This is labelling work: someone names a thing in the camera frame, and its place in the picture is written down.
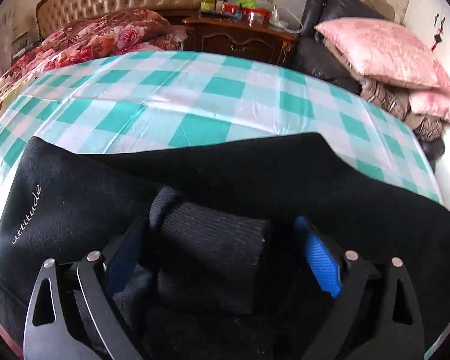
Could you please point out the red floral blanket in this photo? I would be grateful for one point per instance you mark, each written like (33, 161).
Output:
(116, 33)

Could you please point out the brown patterned folded clothes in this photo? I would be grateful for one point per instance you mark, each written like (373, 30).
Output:
(393, 100)

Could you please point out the pink satin pillow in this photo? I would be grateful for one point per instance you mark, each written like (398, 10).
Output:
(389, 53)

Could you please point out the black leather armchair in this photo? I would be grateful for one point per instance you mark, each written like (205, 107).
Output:
(313, 58)

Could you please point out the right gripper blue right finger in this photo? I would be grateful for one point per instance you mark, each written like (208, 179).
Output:
(323, 255)

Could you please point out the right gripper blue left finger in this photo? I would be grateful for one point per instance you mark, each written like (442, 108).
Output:
(121, 256)

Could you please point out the dark wooden nightstand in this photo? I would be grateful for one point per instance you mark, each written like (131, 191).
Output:
(226, 36)

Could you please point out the black fleece pants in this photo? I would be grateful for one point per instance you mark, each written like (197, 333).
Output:
(221, 273)

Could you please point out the red container on nightstand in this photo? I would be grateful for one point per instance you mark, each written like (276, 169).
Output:
(244, 13)

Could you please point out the green yellow box on nightstand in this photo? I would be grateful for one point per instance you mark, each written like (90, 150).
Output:
(208, 5)

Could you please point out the teal white checkered bedsheet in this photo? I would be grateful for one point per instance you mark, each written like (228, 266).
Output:
(164, 99)

